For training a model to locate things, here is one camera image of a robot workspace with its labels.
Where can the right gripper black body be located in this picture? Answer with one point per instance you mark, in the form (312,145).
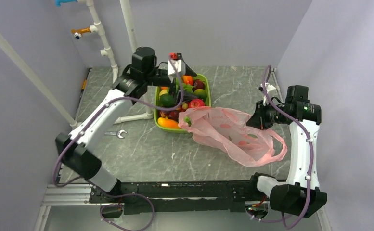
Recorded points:
(268,115)

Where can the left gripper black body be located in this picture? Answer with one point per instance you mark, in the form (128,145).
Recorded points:
(173,86)

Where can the pink plastic bag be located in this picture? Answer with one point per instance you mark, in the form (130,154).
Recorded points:
(225,129)

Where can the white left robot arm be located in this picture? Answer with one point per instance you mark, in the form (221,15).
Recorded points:
(74,149)

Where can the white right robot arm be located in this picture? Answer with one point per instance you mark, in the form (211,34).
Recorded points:
(300,194)

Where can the green grape bunch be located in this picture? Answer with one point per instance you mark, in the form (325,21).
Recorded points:
(188,88)

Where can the orange papaya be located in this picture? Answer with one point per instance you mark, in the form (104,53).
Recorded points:
(188,80)

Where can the dark green avocado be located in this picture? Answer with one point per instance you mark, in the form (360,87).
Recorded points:
(167,100)

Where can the dark red apple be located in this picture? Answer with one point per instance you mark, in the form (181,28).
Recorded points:
(198,84)

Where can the green yellow mango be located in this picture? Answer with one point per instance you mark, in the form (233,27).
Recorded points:
(201,94)

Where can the large red apple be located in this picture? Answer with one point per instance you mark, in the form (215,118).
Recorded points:
(196,103)

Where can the dark purple plum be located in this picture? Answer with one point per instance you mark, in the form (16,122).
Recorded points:
(164,114)

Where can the yellow orange mango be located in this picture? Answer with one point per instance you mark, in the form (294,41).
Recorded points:
(168,123)

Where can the green plastic fruit tray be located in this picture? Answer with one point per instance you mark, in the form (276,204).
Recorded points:
(174,116)

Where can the steel wrench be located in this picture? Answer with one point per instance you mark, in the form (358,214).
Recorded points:
(119,134)

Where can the orange pipe valve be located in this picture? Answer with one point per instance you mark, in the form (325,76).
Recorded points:
(78,33)

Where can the blue pipe fitting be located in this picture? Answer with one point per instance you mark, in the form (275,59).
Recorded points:
(58,3)

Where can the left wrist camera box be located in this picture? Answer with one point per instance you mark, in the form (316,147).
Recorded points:
(176,66)

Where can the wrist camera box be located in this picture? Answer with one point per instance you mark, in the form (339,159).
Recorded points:
(176,66)
(271,91)

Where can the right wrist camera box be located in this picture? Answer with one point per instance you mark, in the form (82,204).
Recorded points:
(271,91)

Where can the orange handled tool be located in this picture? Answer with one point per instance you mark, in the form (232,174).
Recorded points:
(83,85)

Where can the white pvc pipe frame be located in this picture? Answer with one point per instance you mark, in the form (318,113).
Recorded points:
(96,27)

